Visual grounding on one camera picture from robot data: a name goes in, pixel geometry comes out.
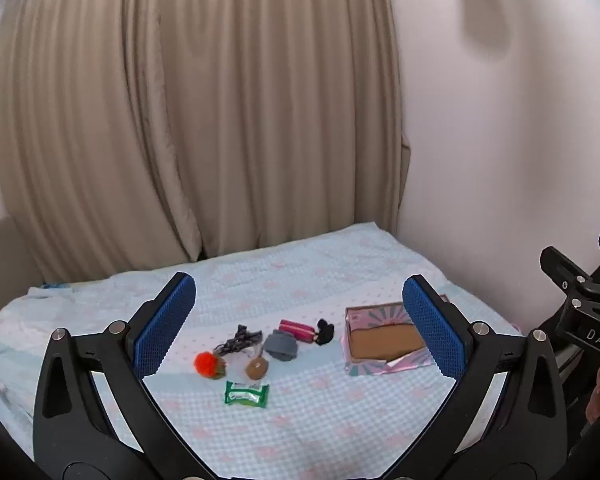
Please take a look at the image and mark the slate grey fabric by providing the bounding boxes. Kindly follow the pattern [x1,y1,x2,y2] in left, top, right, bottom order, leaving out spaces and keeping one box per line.
[263,329,300,362]

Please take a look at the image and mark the pink cardboard box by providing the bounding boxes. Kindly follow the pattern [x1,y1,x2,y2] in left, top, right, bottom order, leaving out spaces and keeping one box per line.
[341,294,453,377]

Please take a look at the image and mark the black scrunchie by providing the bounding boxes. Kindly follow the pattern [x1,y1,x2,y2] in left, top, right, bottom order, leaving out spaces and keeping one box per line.
[314,318,336,347]

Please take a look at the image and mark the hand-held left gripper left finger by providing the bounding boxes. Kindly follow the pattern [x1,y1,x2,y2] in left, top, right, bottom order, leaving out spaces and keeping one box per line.
[32,272,216,480]

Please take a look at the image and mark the pink pouch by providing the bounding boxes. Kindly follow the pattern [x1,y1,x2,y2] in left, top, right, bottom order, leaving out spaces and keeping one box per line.
[279,319,316,343]

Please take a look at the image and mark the green snack packet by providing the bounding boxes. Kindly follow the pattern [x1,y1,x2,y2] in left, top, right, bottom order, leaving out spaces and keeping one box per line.
[224,380,271,409]

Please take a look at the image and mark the beige curtain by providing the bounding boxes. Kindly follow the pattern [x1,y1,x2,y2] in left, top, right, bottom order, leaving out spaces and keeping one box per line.
[0,0,412,285]

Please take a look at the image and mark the orange pompom toy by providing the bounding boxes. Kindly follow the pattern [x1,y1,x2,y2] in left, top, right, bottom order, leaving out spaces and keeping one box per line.
[194,351,229,380]

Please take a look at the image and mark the printed blanket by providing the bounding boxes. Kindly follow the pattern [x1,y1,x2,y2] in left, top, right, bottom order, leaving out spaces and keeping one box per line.
[0,221,526,480]

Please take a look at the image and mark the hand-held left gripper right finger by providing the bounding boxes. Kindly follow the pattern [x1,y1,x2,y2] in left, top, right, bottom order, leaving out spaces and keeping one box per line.
[385,274,568,480]

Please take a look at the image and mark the brown round pouch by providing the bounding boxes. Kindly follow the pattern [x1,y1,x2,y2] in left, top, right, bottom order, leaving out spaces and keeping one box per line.
[244,356,270,382]

